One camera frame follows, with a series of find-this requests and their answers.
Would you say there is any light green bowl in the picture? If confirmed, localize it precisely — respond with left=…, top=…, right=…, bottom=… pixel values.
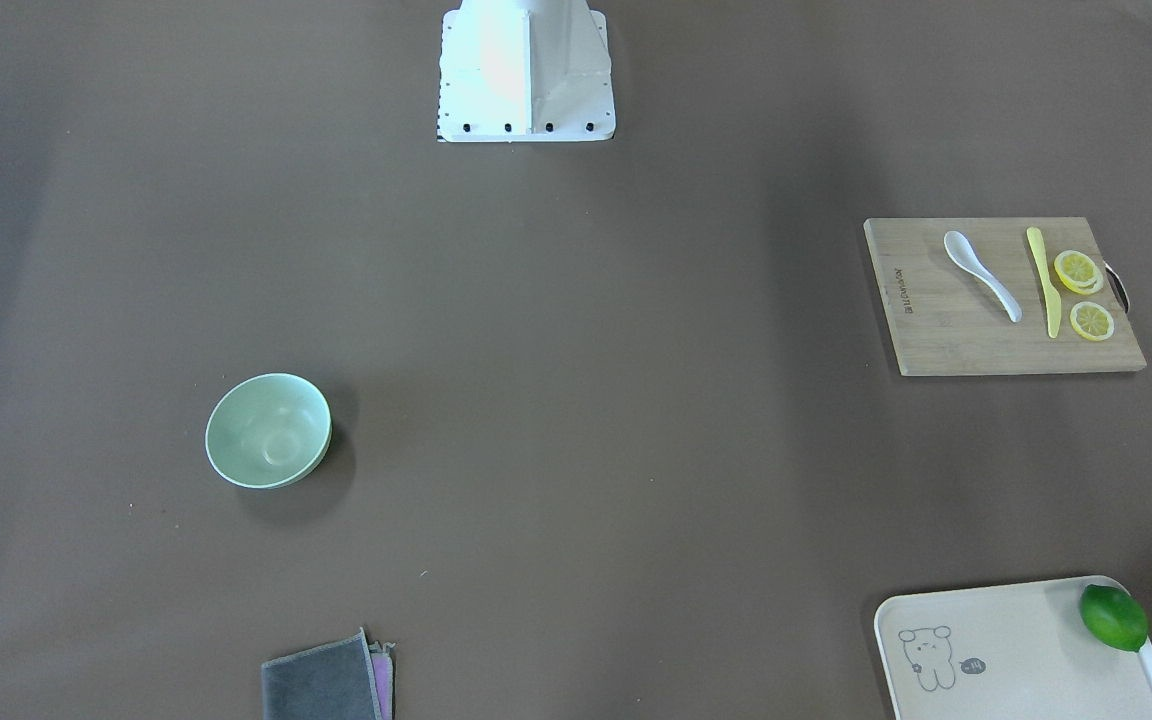
left=204, top=373, right=333, bottom=488

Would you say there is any white ceramic spoon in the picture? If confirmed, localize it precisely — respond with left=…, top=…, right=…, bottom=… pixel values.
left=943, top=232, right=1023, bottom=324

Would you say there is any grey folded cloth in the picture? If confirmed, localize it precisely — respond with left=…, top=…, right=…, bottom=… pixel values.
left=262, top=628, right=396, bottom=719

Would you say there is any bamboo cutting board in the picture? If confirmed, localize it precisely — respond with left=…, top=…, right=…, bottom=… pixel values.
left=863, top=217, right=1146, bottom=377

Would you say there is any yellow plastic knife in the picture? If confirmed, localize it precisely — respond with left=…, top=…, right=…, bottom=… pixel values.
left=1026, top=225, right=1062, bottom=340

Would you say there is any upper lemon slice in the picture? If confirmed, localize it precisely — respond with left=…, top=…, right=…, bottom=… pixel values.
left=1052, top=250, right=1105, bottom=296

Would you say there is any lemon slice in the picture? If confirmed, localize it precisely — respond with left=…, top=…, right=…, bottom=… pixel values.
left=1052, top=250, right=1105, bottom=296
left=1069, top=301, right=1116, bottom=342

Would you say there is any lower lemon slice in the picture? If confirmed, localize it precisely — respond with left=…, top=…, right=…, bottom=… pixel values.
left=1069, top=301, right=1116, bottom=342

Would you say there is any beige cartoon tray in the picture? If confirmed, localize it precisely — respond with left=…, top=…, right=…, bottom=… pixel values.
left=873, top=575, right=1152, bottom=719

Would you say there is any green lime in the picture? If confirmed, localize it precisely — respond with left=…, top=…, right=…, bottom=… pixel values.
left=1078, top=584, right=1149, bottom=653

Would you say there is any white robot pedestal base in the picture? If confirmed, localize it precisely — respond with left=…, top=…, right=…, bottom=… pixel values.
left=435, top=1, right=617, bottom=143

